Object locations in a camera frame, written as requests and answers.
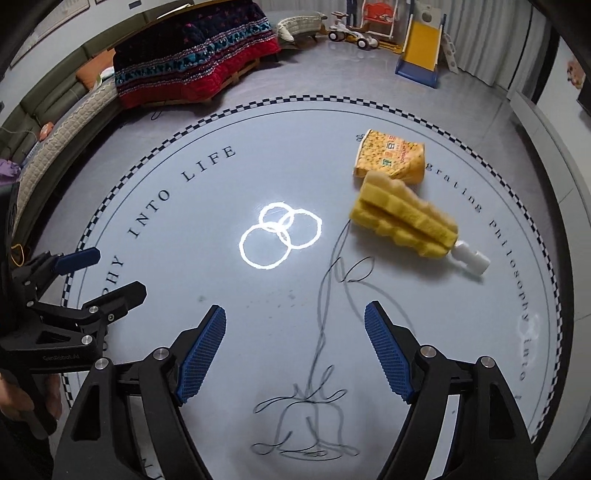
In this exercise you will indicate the framed wall picture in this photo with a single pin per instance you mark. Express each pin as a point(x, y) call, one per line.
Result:
point(60, 23)

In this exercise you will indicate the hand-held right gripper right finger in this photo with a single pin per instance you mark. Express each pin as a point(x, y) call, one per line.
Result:
point(388, 355)

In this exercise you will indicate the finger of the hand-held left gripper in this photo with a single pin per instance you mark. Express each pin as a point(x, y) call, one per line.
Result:
point(124, 295)
point(78, 260)

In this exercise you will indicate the small orange toy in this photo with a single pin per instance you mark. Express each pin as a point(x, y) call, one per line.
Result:
point(44, 131)

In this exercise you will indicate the dark patterned red-edged blanket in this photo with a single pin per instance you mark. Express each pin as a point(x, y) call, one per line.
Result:
point(194, 60)

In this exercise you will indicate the dark green sofa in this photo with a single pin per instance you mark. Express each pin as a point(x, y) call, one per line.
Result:
point(55, 97)

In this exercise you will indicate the purple backpack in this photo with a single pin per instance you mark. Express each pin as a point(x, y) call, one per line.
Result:
point(7, 170)

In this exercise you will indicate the white curved quilted seat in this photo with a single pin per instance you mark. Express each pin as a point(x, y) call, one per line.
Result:
point(298, 27)

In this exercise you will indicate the white toy car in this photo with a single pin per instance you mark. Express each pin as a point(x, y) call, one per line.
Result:
point(351, 34)

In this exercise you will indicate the red white toddler swing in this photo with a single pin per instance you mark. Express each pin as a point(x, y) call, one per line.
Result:
point(378, 14)

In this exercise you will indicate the yellow snack bag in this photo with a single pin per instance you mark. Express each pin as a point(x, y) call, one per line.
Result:
point(388, 154)

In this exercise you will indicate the orange cushion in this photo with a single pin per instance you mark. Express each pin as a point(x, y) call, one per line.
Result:
point(87, 74)

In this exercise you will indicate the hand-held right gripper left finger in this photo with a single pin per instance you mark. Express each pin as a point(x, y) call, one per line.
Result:
point(203, 355)

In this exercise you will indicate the yellow blue toddler slide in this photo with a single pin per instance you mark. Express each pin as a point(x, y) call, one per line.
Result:
point(422, 44)

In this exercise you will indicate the grey quilted sofa mat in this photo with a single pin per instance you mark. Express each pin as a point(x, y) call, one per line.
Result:
point(60, 138)

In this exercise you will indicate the person's left hand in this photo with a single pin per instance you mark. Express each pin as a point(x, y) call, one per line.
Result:
point(51, 397)

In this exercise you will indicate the white green cushion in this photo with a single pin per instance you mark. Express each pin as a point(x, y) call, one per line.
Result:
point(106, 76)

